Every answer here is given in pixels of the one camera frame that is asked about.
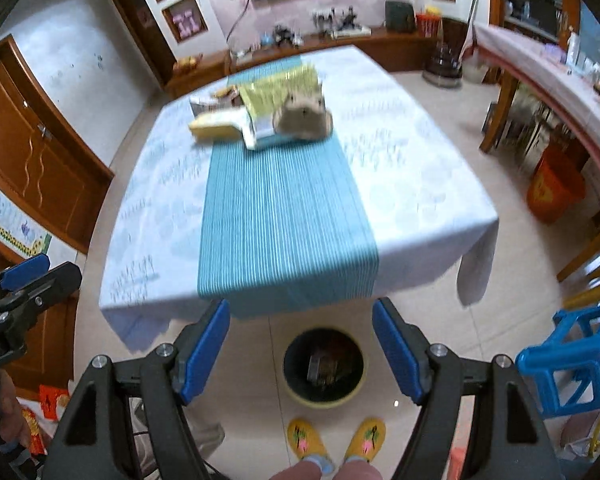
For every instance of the blue plastic stool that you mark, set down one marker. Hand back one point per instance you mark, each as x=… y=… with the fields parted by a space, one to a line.
x=565 y=355

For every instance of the long yellow box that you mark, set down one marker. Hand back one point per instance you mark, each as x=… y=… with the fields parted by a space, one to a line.
x=215 y=125

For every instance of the black air fryer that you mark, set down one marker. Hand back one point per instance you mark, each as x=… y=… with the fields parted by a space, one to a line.
x=400 y=15

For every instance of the wooden table leg frame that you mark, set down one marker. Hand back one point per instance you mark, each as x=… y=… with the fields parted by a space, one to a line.
x=500 y=110

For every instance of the white set-top box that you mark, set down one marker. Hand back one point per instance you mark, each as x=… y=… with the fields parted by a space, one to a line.
x=351 y=32

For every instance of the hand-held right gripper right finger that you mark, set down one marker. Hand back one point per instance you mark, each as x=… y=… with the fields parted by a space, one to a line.
x=397 y=350

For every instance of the long metal pole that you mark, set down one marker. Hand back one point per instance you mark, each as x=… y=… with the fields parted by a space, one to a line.
x=472 y=5

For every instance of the pink cloth covered counter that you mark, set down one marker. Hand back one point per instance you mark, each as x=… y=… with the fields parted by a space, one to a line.
x=545 y=80

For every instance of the person's leg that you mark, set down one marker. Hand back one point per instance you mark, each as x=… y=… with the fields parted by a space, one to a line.
x=295 y=472
x=357 y=472

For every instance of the fruit bowl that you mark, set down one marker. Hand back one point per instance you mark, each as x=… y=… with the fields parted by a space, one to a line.
x=187 y=63

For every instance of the wooden panel door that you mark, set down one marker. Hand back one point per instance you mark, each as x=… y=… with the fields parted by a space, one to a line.
x=55 y=340
x=40 y=150

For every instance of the yellow trash bin black liner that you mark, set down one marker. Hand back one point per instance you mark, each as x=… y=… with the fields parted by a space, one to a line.
x=300 y=360

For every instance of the children's wall poster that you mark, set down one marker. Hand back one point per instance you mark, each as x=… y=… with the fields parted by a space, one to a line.
x=10 y=230

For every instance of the crumpled brown paper bag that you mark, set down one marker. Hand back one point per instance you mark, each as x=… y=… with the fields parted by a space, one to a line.
x=300 y=115

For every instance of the dark brown pot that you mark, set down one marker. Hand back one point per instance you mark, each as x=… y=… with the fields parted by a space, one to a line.
x=442 y=65

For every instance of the wooden television cabinet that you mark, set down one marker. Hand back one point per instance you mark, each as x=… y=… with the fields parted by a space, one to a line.
x=395 y=50

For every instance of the person's left leg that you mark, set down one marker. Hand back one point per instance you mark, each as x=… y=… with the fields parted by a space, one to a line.
x=295 y=472

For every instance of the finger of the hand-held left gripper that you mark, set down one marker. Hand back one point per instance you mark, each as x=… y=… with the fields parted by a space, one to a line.
x=55 y=282
x=27 y=266

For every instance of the pink dumbbell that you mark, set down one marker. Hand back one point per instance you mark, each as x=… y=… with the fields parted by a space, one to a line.
x=197 y=21
x=181 y=24

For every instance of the white plastic bucket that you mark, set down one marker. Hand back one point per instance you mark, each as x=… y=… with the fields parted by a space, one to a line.
x=476 y=69

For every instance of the person's right leg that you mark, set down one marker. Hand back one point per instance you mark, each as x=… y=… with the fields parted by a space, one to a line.
x=357 y=472

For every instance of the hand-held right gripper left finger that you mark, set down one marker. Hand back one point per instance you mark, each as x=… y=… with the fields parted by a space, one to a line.
x=205 y=350

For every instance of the white and red box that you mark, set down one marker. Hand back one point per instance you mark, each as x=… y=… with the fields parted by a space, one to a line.
x=205 y=102

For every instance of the yellow-green printed bag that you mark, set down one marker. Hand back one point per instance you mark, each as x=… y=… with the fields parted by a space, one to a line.
x=275 y=92

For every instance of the person's left hand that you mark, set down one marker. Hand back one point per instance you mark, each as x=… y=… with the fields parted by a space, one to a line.
x=12 y=410

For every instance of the orange plastic bucket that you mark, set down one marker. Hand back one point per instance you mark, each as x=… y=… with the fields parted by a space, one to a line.
x=555 y=187

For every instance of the red printed bag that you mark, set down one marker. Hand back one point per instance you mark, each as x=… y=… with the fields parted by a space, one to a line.
x=52 y=402

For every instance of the red face-print packet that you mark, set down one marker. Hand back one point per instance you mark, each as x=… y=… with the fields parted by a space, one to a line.
x=227 y=92

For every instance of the red plastic basket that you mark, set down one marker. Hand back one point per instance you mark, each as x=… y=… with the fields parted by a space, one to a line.
x=429 y=24

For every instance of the light blue teal-striped tablecloth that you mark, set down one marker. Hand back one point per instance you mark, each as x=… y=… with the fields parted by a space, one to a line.
x=290 y=220

